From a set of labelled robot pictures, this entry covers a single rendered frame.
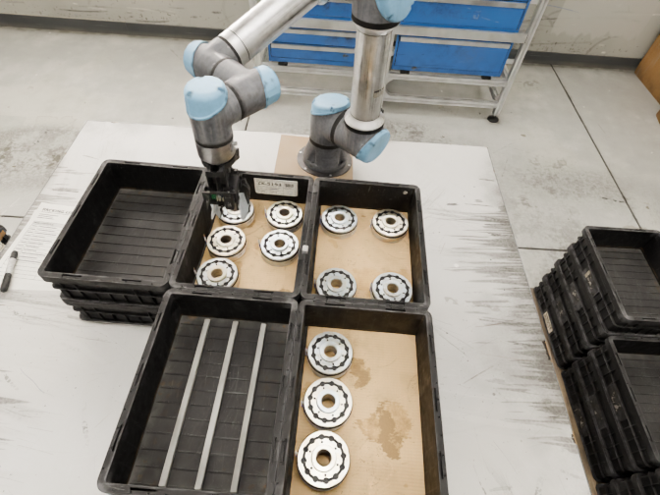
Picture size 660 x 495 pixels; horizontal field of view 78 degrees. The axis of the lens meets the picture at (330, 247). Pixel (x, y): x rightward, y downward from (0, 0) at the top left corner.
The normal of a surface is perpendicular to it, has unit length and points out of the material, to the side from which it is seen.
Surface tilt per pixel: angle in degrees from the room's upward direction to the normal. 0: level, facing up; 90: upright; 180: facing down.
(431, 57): 90
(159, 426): 0
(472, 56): 90
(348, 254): 0
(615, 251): 0
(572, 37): 90
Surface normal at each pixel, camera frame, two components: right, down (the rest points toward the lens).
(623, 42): -0.04, 0.79
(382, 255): 0.05, -0.60
